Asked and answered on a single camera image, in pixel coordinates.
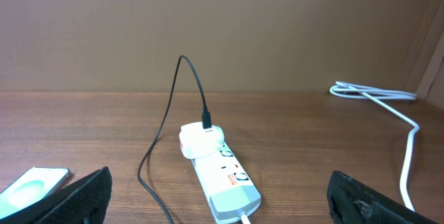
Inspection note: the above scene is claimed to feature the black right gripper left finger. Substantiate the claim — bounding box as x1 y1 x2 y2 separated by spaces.
1 166 112 224

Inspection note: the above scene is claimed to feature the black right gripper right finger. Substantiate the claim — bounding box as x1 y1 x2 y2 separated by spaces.
327 171 437 224

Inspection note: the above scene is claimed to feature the Galaxy smartphone blue screen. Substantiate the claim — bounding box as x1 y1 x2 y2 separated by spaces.
1 167 71 219

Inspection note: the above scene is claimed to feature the black USB charging cable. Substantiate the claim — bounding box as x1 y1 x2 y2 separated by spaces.
137 54 213 224

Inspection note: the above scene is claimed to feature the white power strip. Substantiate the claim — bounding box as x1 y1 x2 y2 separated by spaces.
191 144 262 224

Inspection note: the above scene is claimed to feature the white power strip cord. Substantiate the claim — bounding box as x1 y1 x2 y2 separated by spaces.
329 80 421 213

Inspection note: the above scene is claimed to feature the white USB wall charger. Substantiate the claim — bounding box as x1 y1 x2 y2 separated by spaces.
179 122 225 160

